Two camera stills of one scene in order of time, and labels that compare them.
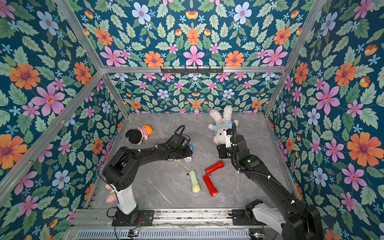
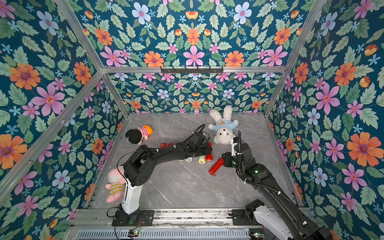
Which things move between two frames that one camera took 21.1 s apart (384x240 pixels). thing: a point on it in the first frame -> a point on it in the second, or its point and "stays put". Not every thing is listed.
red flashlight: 213,190 -> 216,166
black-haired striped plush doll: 136,136 stays put
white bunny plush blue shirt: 222,123 stays put
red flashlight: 220,164 -> 209,157
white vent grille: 182,234 stays put
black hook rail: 191,70 stays put
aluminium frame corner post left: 83,39 stays put
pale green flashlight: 196,187 -> 202,159
